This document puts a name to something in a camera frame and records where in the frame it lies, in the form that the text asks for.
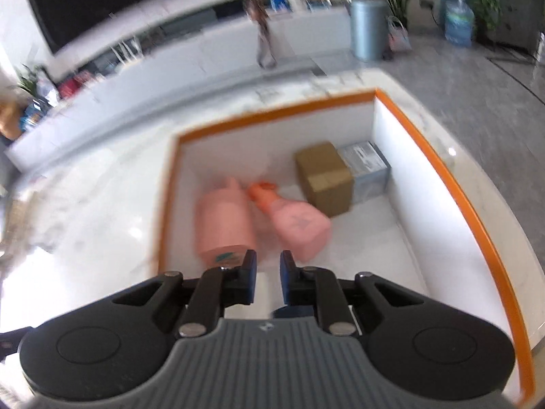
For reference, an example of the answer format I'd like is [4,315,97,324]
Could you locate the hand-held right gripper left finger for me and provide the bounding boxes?
[113,249,258,337]

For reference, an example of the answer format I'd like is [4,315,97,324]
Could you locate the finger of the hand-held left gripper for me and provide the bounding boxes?
[0,327,35,361]

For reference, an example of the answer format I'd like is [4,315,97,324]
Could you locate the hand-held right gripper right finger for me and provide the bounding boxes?
[279,251,422,336]

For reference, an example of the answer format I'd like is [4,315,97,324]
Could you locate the pink pump bottle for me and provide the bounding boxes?
[248,181,333,263]

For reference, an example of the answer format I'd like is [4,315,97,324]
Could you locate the large pink bottle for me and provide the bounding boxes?
[195,178,257,270]

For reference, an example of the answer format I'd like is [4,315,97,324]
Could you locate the tan cardboard box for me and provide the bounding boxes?
[295,141,355,218]

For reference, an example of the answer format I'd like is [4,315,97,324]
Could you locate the grey printed box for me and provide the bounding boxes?
[338,140,391,205]

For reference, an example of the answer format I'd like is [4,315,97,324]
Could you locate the orange cardboard storage box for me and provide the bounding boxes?
[158,89,536,407]

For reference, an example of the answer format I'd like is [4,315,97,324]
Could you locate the golden vase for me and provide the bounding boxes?
[0,98,24,139]

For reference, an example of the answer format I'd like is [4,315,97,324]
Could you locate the white marble tv cabinet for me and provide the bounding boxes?
[4,4,354,171]

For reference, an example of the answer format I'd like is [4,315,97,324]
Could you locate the blue snack packet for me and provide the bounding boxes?
[21,98,52,131]

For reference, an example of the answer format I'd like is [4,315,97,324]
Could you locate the red gift boxes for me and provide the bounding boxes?
[57,74,92,99]

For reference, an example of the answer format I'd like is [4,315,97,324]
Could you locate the grey pedal trash can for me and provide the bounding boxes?
[350,0,389,62]

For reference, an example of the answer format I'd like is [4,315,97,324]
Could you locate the small green plant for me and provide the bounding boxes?
[17,66,47,94]

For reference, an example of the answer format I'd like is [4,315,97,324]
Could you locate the woven basket bag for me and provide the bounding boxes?
[387,16,413,53]

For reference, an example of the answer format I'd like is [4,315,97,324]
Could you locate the blue water jug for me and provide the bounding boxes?
[444,0,475,48]

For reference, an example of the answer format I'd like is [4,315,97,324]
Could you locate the black television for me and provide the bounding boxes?
[26,0,197,55]

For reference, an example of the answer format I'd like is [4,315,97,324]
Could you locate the grey cabinet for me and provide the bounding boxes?
[496,0,545,52]

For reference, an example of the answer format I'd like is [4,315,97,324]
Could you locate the brown leather strap bag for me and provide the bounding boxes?
[244,0,277,69]

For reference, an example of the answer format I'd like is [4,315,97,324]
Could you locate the black floor cable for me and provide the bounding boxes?
[485,55,545,105]

